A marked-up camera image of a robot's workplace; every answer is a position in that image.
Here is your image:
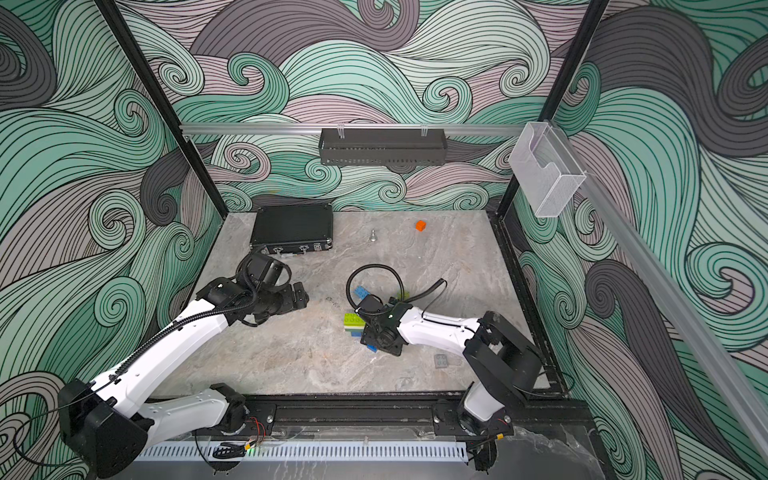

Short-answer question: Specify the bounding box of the light blue lego brick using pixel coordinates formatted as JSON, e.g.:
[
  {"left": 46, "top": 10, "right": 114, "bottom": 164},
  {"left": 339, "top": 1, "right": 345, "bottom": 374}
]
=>
[{"left": 354, "top": 286, "right": 369, "bottom": 300}]

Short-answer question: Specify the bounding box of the black hard case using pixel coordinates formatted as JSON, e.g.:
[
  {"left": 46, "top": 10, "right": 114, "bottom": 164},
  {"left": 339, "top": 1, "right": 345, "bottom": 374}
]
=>
[{"left": 250, "top": 204, "right": 334, "bottom": 255}]

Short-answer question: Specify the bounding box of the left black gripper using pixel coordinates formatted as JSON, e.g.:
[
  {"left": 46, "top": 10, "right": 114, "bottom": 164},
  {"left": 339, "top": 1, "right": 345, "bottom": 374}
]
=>
[{"left": 254, "top": 281, "right": 309, "bottom": 321}]

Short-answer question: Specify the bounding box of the black wall tray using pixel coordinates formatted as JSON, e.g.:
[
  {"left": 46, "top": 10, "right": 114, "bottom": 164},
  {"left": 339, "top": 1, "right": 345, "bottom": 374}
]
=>
[{"left": 318, "top": 129, "right": 448, "bottom": 168}]

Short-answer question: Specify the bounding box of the aluminium wall rail right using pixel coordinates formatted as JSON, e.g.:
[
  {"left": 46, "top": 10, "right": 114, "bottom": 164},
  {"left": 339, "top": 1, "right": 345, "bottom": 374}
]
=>
[{"left": 552, "top": 125, "right": 767, "bottom": 459}]

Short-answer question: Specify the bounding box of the grey lego plate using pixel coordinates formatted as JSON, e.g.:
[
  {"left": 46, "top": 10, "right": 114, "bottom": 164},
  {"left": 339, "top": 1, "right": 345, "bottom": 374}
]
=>
[{"left": 433, "top": 354, "right": 450, "bottom": 369}]

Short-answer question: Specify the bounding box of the white slotted cable duct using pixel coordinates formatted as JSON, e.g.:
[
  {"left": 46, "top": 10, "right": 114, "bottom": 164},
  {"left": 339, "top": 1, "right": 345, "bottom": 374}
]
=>
[{"left": 137, "top": 440, "right": 469, "bottom": 463}]

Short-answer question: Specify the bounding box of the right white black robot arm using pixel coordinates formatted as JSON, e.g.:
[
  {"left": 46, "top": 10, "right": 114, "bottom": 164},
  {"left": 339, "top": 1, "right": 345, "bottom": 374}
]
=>
[{"left": 354, "top": 295, "right": 543, "bottom": 423}]

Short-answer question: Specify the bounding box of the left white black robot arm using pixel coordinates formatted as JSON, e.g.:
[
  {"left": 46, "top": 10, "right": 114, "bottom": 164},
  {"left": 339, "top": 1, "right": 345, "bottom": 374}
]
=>
[{"left": 58, "top": 252, "right": 309, "bottom": 479}]

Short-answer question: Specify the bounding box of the clear plastic wall bin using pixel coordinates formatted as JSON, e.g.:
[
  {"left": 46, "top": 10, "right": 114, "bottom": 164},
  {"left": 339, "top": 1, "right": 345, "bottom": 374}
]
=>
[{"left": 509, "top": 122, "right": 586, "bottom": 218}]

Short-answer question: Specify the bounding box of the lime green long lego brick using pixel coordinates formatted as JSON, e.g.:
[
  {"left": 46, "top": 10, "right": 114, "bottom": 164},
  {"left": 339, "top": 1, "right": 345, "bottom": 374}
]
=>
[{"left": 343, "top": 313, "right": 366, "bottom": 327}]

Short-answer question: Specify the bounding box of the aluminium wall rail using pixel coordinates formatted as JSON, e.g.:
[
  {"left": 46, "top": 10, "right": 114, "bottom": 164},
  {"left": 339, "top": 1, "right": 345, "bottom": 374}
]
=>
[
  {"left": 179, "top": 122, "right": 524, "bottom": 137},
  {"left": 552, "top": 125, "right": 767, "bottom": 459}
]

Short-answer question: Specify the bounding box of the aluminium wall rail back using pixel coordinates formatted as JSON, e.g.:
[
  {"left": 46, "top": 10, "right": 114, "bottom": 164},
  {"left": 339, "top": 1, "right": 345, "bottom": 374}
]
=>
[{"left": 179, "top": 122, "right": 524, "bottom": 137}]

